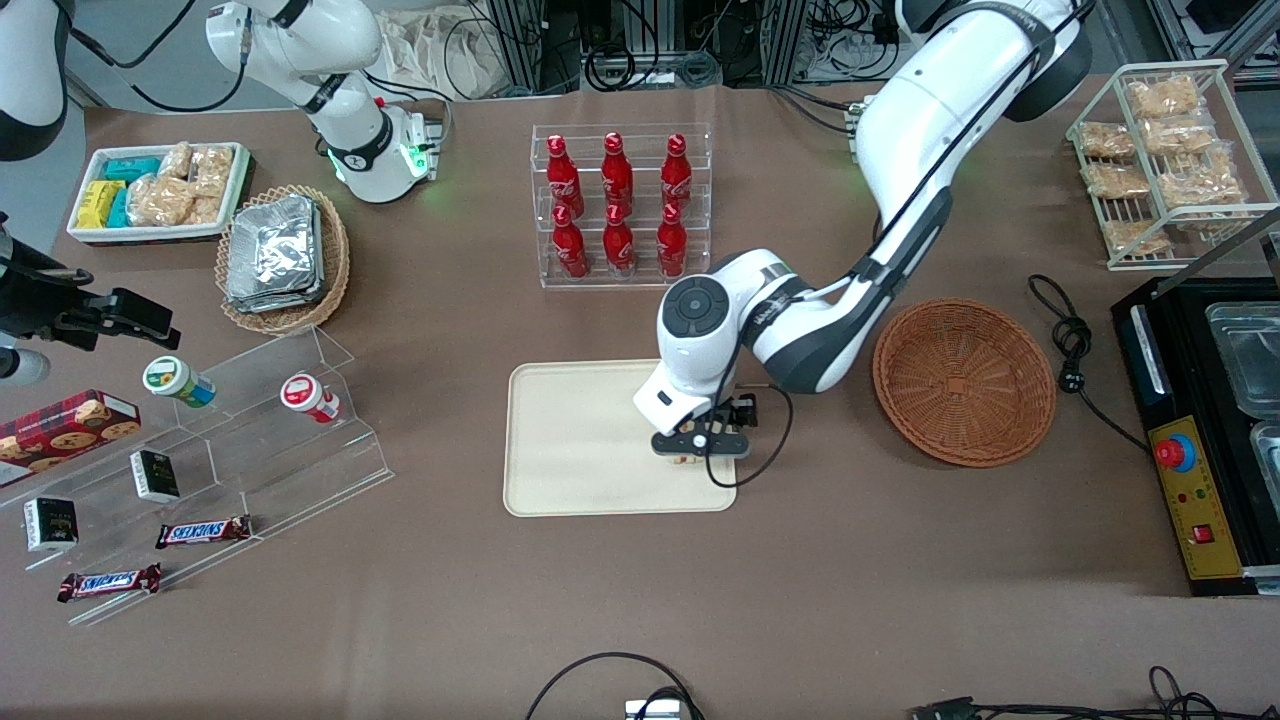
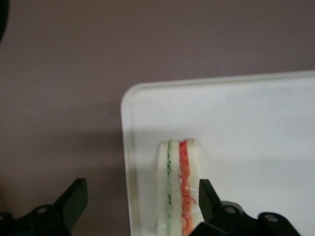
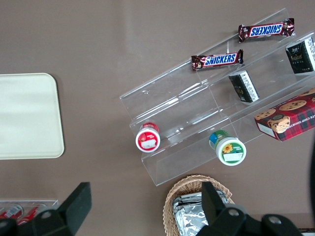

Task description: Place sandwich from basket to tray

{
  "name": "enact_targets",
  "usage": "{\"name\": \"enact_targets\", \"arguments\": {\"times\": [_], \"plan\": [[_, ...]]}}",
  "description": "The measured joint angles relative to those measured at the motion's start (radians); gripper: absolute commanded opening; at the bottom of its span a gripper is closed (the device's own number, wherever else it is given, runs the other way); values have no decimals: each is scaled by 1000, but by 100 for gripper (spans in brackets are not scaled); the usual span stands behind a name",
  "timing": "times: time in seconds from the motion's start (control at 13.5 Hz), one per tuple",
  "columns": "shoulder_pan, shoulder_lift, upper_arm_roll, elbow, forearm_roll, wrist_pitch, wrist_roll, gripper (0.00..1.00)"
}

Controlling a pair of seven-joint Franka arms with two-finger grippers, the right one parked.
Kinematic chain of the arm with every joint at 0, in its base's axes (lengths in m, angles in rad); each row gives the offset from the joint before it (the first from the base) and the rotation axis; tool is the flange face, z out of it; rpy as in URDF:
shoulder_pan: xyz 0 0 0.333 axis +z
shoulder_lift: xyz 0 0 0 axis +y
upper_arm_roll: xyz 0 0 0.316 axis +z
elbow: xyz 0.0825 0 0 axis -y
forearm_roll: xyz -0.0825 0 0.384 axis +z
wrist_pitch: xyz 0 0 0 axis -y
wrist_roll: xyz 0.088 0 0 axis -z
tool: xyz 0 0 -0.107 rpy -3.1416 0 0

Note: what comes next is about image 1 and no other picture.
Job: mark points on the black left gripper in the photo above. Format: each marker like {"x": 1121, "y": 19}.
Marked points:
{"x": 742, "y": 409}

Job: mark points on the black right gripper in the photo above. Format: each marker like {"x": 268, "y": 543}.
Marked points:
{"x": 40, "y": 308}

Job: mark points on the triangular sandwich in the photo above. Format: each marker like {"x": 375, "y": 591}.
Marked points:
{"x": 686, "y": 462}

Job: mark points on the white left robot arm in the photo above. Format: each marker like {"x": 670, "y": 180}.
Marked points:
{"x": 900, "y": 130}

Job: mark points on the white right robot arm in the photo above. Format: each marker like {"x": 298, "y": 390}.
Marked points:
{"x": 340, "y": 60}

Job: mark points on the white rectangular snack tray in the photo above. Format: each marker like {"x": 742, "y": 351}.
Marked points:
{"x": 90, "y": 235}

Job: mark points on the cream rectangular tray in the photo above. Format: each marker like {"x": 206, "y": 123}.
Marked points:
{"x": 570, "y": 440}

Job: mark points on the light oval wicker basket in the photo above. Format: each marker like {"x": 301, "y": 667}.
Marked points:
{"x": 335, "y": 270}

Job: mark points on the brown round wicker basket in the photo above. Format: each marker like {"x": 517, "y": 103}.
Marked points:
{"x": 960, "y": 385}

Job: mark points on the green lid yogurt cup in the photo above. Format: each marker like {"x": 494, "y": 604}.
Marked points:
{"x": 170, "y": 378}

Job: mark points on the teal snack packet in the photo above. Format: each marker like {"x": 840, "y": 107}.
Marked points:
{"x": 130, "y": 168}
{"x": 119, "y": 210}

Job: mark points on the clear puffed snack bag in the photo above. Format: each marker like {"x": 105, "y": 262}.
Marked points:
{"x": 160, "y": 202}
{"x": 204, "y": 210}
{"x": 212, "y": 170}
{"x": 176, "y": 160}

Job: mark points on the yellow snack packet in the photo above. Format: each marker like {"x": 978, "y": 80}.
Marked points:
{"x": 98, "y": 203}

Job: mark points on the red tartan cookie box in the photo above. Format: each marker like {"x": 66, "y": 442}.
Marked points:
{"x": 60, "y": 435}

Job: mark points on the small black box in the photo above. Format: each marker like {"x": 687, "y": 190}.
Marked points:
{"x": 50, "y": 524}
{"x": 155, "y": 477}

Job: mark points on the silver foil pack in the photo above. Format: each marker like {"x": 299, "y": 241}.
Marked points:
{"x": 316, "y": 290}
{"x": 275, "y": 245}

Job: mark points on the clear acrylic bottle rack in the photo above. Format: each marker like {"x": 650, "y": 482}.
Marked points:
{"x": 640, "y": 285}

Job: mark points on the red lid yogurt cup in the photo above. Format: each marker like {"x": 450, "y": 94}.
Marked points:
{"x": 303, "y": 394}

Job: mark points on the red cola bottle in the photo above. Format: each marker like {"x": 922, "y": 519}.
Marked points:
{"x": 672, "y": 248}
{"x": 562, "y": 175}
{"x": 619, "y": 248}
{"x": 617, "y": 172}
{"x": 570, "y": 250}
{"x": 677, "y": 172}

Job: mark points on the clear acrylic stepped stand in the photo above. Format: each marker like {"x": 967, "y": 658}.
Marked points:
{"x": 280, "y": 470}

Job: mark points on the snickers bar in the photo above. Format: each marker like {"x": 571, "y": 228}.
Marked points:
{"x": 203, "y": 532}
{"x": 108, "y": 583}

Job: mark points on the small silver device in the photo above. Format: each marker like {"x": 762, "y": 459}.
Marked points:
{"x": 652, "y": 711}

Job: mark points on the cream cloth bag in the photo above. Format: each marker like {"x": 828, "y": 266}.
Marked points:
{"x": 440, "y": 50}

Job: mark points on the clear cracker bag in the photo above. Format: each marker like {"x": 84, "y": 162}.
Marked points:
{"x": 1182, "y": 135}
{"x": 1115, "y": 180}
{"x": 1135, "y": 237}
{"x": 1165, "y": 97}
{"x": 1105, "y": 140}
{"x": 1200, "y": 185}

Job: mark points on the black sealing machine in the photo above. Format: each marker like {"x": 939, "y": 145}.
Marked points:
{"x": 1195, "y": 520}

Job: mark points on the clear plastic container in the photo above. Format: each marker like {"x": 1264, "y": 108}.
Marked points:
{"x": 1268, "y": 460}
{"x": 1250, "y": 355}

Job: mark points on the grey metal bar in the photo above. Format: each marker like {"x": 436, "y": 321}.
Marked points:
{"x": 1225, "y": 245}

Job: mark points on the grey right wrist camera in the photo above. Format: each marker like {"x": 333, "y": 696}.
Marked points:
{"x": 22, "y": 366}

